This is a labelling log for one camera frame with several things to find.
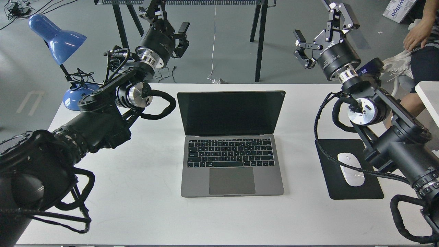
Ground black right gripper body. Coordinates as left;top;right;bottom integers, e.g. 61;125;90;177
317;30;361;81

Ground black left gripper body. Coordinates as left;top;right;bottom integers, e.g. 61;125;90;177
137;20;176;68

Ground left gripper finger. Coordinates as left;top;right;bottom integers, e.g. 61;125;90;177
139;0;167;26
170;22;190;58

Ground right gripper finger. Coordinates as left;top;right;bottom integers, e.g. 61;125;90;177
293;30;324;69
322;0;360;42

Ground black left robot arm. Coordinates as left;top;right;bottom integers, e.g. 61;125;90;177
1;0;189;247

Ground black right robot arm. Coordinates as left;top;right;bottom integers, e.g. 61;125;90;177
294;0;439;244

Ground person's hand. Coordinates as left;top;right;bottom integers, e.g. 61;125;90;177
403;18;434;52

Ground white cardboard box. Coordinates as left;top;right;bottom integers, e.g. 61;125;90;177
382;0;417;23

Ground white sneaker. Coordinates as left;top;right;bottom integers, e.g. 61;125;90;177
381;50;414;79

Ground black metal rack table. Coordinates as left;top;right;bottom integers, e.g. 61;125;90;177
94;0;276;83

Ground person's leg dark shorts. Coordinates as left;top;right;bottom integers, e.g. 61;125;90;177
400;44;439;117

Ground blue desk lamp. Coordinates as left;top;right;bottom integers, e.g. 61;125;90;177
28;14;100;111

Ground white side table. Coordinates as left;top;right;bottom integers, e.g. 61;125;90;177
415;81;439;126

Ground grey open laptop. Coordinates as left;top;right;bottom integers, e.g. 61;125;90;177
177;90;286;198

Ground white computer mouse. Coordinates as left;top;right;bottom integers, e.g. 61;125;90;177
337;153;365;187

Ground black mouse pad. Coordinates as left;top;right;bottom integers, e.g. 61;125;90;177
316;139;384;200

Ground white hanging cable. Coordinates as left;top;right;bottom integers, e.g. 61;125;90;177
207;5;227;84

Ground black cables on floor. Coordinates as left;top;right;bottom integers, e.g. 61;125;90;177
0;0;78;31

